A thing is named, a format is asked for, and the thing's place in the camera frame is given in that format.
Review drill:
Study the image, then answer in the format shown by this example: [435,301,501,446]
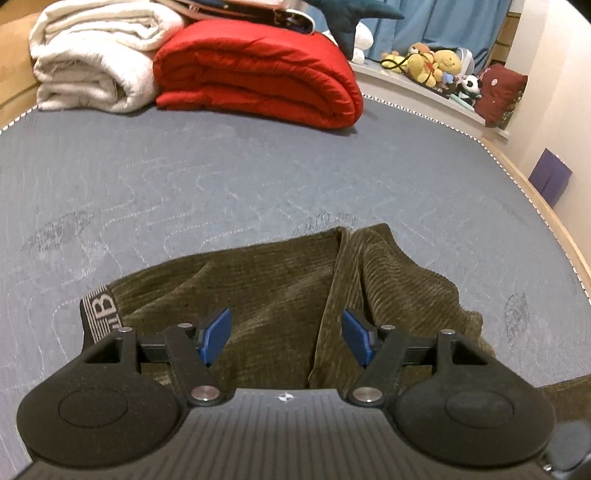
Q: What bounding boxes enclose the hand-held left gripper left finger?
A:
[81,308,232,408]

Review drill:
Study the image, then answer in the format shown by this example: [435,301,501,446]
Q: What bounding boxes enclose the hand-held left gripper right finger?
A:
[342,308,498,408]

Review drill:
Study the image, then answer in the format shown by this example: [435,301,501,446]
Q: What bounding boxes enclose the olive corduroy pants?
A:
[79,223,591,462]

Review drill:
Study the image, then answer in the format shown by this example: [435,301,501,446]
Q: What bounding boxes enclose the grey quilted mattress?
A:
[0,95,591,480]

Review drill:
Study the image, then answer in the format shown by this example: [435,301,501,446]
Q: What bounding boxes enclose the white window sill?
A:
[348,60,511,139]

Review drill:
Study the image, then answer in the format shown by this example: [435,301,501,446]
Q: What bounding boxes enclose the folded red quilt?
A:
[152,19,365,131]

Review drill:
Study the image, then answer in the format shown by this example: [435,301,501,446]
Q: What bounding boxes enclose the panda plush toy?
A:
[457,75,484,100]

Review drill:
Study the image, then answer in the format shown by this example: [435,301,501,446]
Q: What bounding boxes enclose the yellow plush toy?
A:
[381,43,440,88]

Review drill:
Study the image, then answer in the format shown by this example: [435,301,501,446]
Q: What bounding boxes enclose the dark red pillow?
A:
[473,64,528,129]

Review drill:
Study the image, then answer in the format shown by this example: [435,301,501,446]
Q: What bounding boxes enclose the yellow plush bear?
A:
[433,50,463,80]

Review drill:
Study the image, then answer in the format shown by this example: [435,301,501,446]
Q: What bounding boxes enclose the white plush toy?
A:
[323,21,374,64]

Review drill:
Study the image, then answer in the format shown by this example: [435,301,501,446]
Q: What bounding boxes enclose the folded white blanket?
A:
[28,0,186,114]

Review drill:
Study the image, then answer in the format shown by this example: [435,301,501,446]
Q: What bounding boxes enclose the dark teal shark plush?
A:
[307,0,405,54]

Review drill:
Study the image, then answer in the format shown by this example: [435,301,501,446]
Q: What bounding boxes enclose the blue curtain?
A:
[365,0,514,64]

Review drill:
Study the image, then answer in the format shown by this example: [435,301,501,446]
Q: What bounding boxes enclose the pink and navy cloth bundle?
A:
[154,0,317,36]

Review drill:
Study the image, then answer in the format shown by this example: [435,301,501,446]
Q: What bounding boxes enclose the tan wooden headboard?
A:
[0,11,41,117]

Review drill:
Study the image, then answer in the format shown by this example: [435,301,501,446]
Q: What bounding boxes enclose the wooden bed frame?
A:
[480,136,591,306]

